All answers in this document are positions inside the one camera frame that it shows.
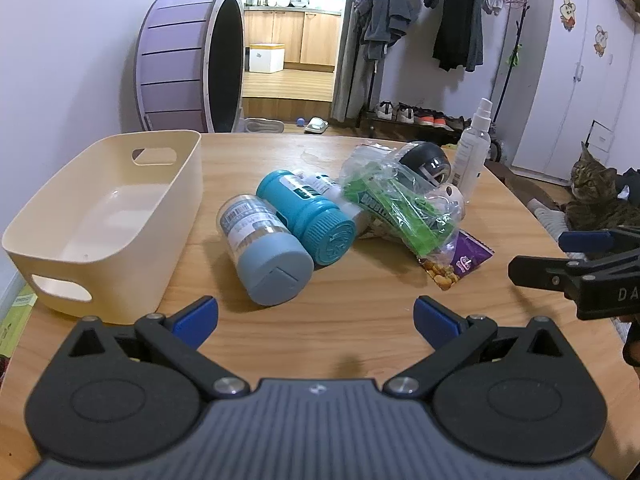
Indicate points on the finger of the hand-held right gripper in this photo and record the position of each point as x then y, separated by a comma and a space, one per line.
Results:
584, 241
537, 271

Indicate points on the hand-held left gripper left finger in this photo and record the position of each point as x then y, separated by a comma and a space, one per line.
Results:
196, 321

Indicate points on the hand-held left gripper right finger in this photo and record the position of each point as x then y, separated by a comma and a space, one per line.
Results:
436, 321

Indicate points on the purple snack packet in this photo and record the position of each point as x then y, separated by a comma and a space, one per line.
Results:
465, 260

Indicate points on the clear jar grey lid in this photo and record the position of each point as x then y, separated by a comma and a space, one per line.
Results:
270, 260

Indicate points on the clear bag green packets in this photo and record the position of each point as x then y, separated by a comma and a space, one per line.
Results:
400, 205

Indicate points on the cream plastic basket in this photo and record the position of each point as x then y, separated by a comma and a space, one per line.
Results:
107, 230

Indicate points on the clear spray bottle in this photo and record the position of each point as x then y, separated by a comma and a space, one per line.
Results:
472, 152

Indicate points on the teal pill bottle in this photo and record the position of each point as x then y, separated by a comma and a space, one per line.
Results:
310, 215

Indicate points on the clear round jar black band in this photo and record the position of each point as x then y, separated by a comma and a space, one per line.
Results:
427, 157

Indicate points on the tall white bottle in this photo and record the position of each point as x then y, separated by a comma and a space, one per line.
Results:
322, 183

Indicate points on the wooden desktop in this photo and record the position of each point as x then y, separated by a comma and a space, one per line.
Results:
325, 320

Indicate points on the tabby cat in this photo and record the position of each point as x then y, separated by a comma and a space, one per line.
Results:
595, 195

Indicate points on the white wardrobe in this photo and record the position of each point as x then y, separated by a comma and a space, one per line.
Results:
565, 100

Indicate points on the green cardboard box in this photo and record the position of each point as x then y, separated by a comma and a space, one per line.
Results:
15, 320

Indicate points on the green hanging toy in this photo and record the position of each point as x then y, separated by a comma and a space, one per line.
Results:
513, 55

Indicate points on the row of shoes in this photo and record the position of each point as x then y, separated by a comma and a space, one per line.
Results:
415, 114

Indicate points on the cartoon mouse sticker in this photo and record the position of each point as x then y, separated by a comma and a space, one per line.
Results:
567, 12
601, 40

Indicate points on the grey slipper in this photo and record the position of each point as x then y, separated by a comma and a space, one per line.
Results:
264, 126

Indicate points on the black clothes rack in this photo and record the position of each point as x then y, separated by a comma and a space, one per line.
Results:
522, 35

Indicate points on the white slipper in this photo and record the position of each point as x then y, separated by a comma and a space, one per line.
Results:
316, 125

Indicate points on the black hanging coat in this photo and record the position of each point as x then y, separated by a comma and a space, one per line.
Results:
457, 20

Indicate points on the grey curtain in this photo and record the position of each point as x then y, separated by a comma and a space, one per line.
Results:
352, 80

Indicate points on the purple cat wheel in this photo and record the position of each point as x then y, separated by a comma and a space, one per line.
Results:
172, 60

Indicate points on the white storage box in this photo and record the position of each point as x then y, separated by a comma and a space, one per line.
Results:
266, 57

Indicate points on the grey hanging clothes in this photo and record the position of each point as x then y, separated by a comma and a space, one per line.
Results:
385, 15

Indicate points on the wooden kitchen cabinets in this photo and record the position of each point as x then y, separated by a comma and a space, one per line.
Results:
300, 35

